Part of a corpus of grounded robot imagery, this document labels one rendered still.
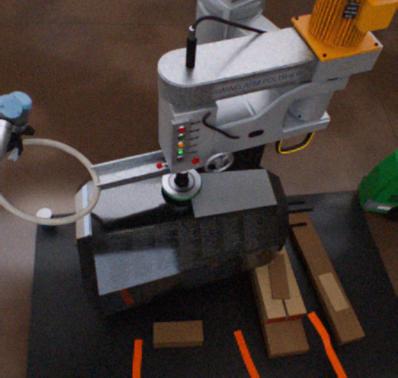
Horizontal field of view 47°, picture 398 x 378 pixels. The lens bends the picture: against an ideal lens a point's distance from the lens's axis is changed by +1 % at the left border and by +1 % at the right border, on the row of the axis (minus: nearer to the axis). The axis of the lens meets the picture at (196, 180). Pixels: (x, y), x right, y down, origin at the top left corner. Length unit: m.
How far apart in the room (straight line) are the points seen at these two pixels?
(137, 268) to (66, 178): 1.36
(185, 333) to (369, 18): 1.98
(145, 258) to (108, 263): 0.19
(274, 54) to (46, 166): 2.25
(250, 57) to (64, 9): 3.40
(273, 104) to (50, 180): 2.05
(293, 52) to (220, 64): 0.32
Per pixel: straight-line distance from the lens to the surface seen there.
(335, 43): 2.05
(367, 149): 4.13
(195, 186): 2.48
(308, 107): 2.31
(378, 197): 3.58
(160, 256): 2.47
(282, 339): 3.02
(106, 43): 4.68
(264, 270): 3.04
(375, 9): 1.92
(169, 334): 2.91
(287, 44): 2.06
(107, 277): 2.49
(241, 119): 2.12
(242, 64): 1.92
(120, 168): 2.30
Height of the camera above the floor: 2.93
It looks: 55 degrees down
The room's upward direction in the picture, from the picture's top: 7 degrees clockwise
